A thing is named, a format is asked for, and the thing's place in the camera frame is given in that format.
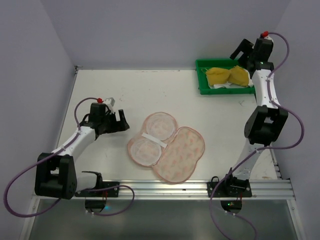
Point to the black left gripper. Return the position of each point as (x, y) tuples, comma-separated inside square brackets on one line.
[(115, 122)]

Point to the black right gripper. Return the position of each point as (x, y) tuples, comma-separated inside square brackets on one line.
[(246, 53)]

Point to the white bra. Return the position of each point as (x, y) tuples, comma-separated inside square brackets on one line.
[(222, 85)]

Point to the yellow bra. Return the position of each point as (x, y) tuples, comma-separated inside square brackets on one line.
[(225, 75)]

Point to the floral mesh laundry bag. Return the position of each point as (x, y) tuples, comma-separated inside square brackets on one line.
[(172, 152)]

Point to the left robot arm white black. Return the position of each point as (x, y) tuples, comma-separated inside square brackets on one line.
[(56, 174)]

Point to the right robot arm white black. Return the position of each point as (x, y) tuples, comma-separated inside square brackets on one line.
[(266, 122)]

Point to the green plastic tray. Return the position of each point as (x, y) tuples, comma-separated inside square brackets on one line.
[(202, 65)]

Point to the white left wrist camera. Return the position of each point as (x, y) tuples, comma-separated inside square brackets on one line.
[(110, 102)]

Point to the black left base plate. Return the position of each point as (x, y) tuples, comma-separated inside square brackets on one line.
[(105, 189)]

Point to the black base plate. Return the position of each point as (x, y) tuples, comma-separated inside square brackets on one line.
[(220, 188), (105, 189)]

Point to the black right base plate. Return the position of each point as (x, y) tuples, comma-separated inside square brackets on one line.
[(220, 188)]

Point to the aluminium mounting rail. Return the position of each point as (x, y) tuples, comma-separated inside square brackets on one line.
[(197, 190)]

